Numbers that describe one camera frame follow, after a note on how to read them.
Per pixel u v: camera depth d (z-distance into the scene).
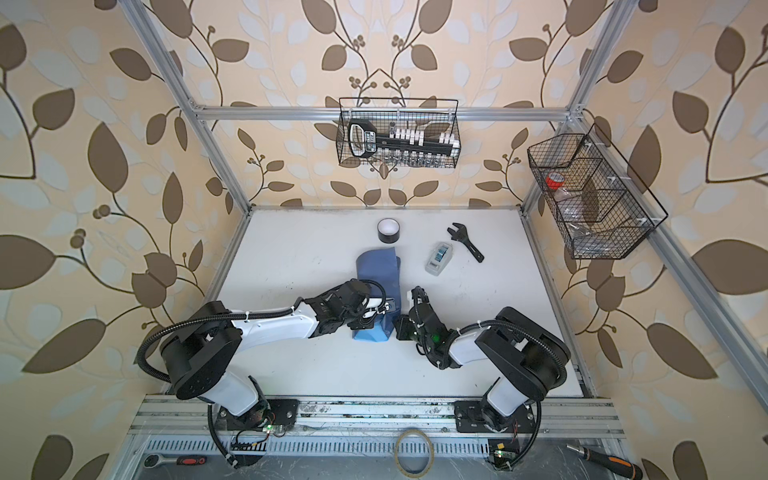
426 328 0.70
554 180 0.88
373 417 0.75
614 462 0.67
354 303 0.70
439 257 1.02
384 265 0.97
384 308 0.76
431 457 0.66
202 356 0.44
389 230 1.12
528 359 0.46
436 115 0.91
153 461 0.68
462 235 1.12
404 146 0.83
